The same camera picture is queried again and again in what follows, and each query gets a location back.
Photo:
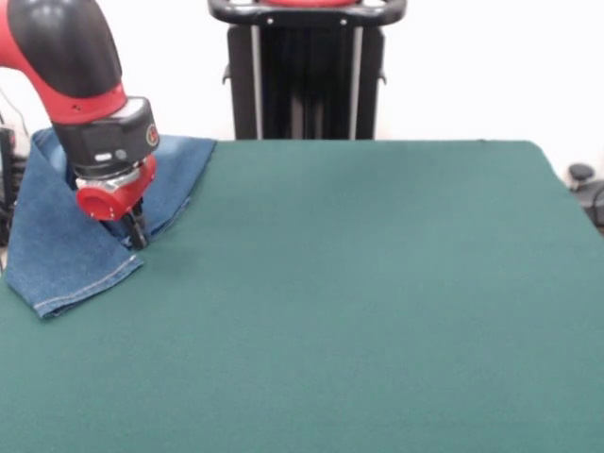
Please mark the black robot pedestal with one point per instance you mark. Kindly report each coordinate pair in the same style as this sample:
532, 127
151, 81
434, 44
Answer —
307, 71

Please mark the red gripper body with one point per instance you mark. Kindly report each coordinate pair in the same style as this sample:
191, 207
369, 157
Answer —
113, 198

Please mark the dark green table cloth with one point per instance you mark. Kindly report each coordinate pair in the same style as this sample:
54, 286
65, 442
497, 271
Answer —
377, 330

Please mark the blue denim jeans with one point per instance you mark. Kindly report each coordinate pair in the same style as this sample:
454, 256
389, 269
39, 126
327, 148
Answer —
56, 255

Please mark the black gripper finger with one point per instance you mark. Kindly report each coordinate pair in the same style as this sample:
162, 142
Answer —
137, 231

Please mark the black equipment box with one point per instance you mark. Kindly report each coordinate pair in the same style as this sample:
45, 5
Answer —
5, 160

